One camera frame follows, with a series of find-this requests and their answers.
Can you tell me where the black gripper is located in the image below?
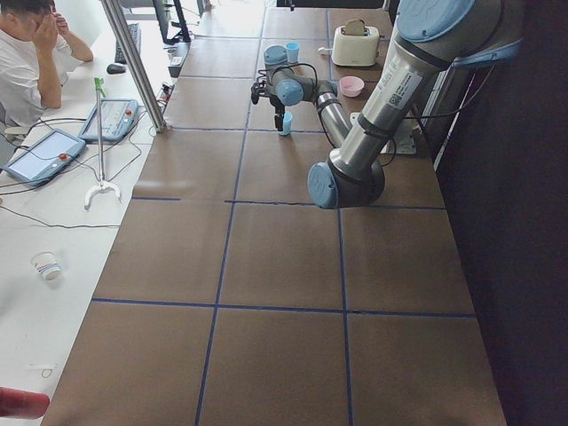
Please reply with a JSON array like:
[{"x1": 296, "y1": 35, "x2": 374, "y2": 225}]
[{"x1": 270, "y1": 96, "x2": 285, "y2": 131}]

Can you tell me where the light blue cup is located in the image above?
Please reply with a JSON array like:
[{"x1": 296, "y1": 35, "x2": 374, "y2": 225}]
[{"x1": 279, "y1": 111, "x2": 293, "y2": 136}]

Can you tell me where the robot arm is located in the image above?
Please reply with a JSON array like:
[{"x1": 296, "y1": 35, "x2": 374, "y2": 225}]
[{"x1": 251, "y1": 0, "x2": 525, "y2": 209}]

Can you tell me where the blue cup right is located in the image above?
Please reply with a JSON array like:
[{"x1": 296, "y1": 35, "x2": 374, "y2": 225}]
[{"x1": 285, "y1": 42, "x2": 300, "y2": 64}]

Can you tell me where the pink bowl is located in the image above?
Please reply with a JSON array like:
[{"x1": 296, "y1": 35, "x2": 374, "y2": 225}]
[{"x1": 338, "y1": 75, "x2": 365, "y2": 98}]

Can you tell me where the cream toaster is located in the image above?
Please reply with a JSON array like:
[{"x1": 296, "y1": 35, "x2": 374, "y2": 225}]
[{"x1": 331, "y1": 26, "x2": 380, "y2": 67}]

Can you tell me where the orange black connector strip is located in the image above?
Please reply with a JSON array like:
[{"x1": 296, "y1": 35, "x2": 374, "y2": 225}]
[{"x1": 157, "y1": 83, "x2": 174, "y2": 104}]

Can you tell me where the toast slice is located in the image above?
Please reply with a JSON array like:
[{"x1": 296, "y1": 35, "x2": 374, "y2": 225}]
[{"x1": 344, "y1": 19, "x2": 366, "y2": 36}]

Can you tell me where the black monitor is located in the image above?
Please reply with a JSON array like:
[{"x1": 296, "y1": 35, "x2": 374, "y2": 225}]
[{"x1": 153, "y1": 0, "x2": 191, "y2": 45}]

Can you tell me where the far blue teach pendant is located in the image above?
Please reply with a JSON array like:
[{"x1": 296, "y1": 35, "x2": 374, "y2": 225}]
[{"x1": 78, "y1": 99, "x2": 139, "y2": 143}]

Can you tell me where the blue teach pendant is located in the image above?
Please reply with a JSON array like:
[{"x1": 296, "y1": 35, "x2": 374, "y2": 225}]
[
  {"x1": 78, "y1": 99, "x2": 139, "y2": 143},
  {"x1": 4, "y1": 130, "x2": 86, "y2": 187}
]

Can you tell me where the black keyboard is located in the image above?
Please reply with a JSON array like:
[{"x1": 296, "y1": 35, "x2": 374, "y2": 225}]
[{"x1": 114, "y1": 23, "x2": 142, "y2": 64}]

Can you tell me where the black computer mouse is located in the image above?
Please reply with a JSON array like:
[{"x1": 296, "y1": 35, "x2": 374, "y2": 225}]
[{"x1": 106, "y1": 63, "x2": 126, "y2": 75}]

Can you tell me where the grabber reacher stick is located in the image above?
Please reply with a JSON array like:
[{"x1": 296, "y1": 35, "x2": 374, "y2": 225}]
[{"x1": 84, "y1": 77, "x2": 122, "y2": 210}]

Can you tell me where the near blue teach pendant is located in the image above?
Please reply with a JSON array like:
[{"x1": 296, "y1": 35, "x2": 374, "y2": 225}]
[{"x1": 4, "y1": 130, "x2": 86, "y2": 187}]

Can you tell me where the person in white shirt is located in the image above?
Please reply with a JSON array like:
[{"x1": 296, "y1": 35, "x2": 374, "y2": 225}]
[{"x1": 1, "y1": 1, "x2": 93, "y2": 127}]

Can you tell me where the paper cup on side table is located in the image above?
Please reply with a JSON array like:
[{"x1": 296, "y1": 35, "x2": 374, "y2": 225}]
[{"x1": 30, "y1": 251, "x2": 61, "y2": 280}]

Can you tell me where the red cylinder object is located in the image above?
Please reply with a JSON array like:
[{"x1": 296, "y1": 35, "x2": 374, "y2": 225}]
[{"x1": 1, "y1": 387, "x2": 51, "y2": 420}]

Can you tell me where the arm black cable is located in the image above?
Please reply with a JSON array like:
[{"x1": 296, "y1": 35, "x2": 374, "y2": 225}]
[{"x1": 256, "y1": 63, "x2": 493, "y2": 165}]

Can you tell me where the white camera pillar mount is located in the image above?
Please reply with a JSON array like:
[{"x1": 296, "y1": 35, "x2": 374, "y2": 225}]
[{"x1": 350, "y1": 111, "x2": 419, "y2": 155}]

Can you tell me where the aluminium frame post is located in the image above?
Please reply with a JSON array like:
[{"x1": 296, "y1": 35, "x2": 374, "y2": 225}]
[{"x1": 101, "y1": 0, "x2": 166, "y2": 133}]

